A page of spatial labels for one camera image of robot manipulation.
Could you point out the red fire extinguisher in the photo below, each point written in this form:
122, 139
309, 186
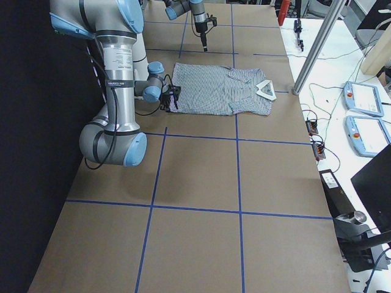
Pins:
283, 11

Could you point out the orange circuit board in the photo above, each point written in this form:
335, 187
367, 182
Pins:
311, 126
318, 150

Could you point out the black monitor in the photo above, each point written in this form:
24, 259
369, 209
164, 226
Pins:
372, 185

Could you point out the teach pendant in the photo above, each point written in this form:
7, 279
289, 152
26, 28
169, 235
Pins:
363, 98
368, 136

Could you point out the upper teach pendant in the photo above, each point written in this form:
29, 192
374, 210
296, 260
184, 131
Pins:
363, 98

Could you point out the aluminium frame post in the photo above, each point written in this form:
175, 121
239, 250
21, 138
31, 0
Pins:
323, 33

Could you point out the upper orange circuit board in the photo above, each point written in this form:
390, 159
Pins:
311, 126

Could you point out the lower teach pendant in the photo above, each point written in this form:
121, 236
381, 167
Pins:
368, 136

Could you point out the lower orange circuit board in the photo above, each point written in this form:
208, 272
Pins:
318, 150

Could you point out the black box with label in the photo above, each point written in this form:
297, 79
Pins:
337, 200

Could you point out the black tripod leg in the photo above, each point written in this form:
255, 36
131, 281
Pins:
297, 31

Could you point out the striped polo shirt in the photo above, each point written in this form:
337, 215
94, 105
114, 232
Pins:
218, 90

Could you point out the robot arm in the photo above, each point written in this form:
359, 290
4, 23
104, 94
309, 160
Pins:
114, 136
174, 9

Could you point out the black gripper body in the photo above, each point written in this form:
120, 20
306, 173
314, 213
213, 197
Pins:
200, 28
167, 101

